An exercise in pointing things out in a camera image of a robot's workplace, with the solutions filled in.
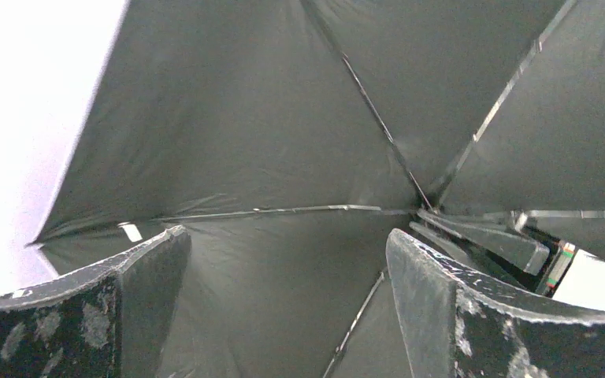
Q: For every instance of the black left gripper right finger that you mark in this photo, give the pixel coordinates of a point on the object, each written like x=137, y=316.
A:
x=459, y=322

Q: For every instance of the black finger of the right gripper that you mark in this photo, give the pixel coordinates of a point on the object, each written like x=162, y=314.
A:
x=482, y=245

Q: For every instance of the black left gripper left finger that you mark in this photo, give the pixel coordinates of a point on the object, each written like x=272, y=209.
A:
x=108, y=319

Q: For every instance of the lilac and black folding umbrella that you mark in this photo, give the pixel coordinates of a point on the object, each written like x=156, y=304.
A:
x=289, y=138

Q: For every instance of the white paper box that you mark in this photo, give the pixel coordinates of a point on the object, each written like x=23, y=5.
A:
x=577, y=278

